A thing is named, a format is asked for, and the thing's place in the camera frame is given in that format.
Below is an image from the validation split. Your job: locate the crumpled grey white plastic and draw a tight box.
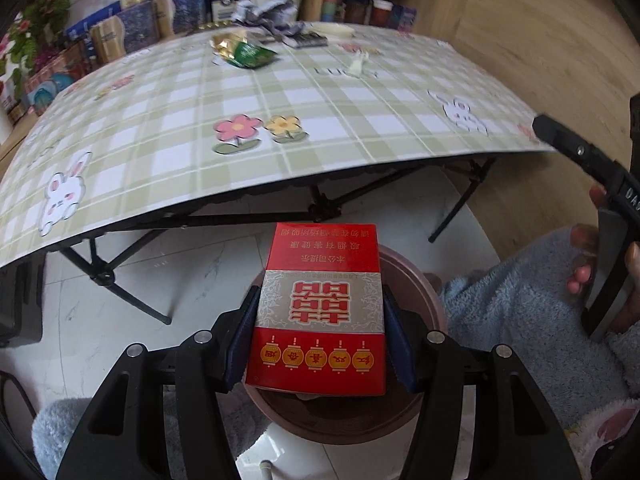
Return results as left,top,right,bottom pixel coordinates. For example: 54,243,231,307
234,0,307,36

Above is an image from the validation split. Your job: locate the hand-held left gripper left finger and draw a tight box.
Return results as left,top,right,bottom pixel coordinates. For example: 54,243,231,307
55,287,261,480

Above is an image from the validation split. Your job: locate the person's right leg fleece pajamas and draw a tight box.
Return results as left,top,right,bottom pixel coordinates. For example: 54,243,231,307
442,225,640,480

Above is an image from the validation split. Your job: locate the flat white object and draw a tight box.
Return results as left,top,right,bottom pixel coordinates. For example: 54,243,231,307
304,21,357,39

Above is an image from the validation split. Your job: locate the red cigarette box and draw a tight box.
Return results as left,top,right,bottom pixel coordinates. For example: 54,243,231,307
244,222,388,397

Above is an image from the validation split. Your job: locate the flat black packet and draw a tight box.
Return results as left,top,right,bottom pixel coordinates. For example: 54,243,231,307
286,31,329,50

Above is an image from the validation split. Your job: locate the brown round bin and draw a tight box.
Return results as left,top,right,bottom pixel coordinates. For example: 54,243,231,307
242,244,448,446

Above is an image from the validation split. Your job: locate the navy box with white label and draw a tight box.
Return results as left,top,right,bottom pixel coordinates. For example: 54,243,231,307
211,0,246,23

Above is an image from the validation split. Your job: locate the pink flower plant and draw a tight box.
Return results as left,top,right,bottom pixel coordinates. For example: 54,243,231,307
0,0,111,86

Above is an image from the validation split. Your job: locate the small blue box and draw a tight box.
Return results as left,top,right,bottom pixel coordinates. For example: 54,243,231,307
392,5,419,31

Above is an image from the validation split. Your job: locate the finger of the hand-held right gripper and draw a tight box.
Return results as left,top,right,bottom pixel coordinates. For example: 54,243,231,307
531,114,621,191

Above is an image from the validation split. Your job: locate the folding table with plaid cloth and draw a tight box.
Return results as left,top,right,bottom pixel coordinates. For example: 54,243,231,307
0,20,551,268

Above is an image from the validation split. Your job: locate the green snack wrapper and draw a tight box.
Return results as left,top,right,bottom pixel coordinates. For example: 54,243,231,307
226,41,279,69

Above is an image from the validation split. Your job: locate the black case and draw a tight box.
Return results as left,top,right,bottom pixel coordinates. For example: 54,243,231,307
0,260,47,348

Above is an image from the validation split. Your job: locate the black cable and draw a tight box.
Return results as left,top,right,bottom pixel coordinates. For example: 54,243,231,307
0,370,38,423

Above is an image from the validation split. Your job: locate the person's right hand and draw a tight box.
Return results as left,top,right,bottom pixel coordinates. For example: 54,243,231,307
566,184,608,296

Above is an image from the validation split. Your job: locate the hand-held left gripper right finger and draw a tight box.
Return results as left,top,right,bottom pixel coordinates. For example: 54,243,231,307
382,285,583,480

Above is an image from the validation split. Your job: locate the small white wrapper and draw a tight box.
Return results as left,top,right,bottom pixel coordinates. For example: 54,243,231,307
346,49,382,79

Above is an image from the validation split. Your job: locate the gold foil wrapper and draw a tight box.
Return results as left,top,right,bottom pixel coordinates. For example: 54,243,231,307
209,31,251,58

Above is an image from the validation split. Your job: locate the brick pattern box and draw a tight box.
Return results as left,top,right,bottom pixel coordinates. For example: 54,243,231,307
22,40,93,113

